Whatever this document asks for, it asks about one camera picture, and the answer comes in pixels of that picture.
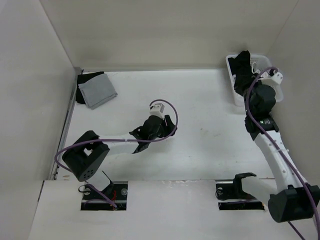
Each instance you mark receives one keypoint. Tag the folded black tank top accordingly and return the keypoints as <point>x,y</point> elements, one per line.
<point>82,79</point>

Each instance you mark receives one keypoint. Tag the left metal table rail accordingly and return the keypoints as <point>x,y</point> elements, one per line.
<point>66,123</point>

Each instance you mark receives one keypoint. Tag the white plastic basket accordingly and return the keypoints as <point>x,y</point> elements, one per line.
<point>263,63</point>

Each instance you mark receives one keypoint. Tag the folded grey tank top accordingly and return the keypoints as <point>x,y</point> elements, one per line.
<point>97,91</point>

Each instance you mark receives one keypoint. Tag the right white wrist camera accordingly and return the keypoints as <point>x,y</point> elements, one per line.
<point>274,80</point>

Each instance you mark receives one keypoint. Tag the crumpled black tank top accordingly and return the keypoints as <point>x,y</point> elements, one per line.
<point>240,66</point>

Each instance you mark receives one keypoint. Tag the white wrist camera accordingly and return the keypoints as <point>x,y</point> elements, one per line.
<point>274,80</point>
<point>157,110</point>

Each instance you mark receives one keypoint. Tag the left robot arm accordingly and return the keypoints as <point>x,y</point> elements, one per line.
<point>85,158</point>

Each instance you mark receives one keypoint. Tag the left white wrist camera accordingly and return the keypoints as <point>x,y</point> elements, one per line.
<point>157,110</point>

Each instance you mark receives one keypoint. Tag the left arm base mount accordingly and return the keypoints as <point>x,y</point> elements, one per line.
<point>116,192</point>

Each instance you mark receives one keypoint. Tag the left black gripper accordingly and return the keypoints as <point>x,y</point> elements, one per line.
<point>170,127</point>

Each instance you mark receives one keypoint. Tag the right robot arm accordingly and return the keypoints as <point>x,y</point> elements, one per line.
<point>293,198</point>

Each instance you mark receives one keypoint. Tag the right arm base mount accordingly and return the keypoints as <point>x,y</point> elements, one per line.
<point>230,200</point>

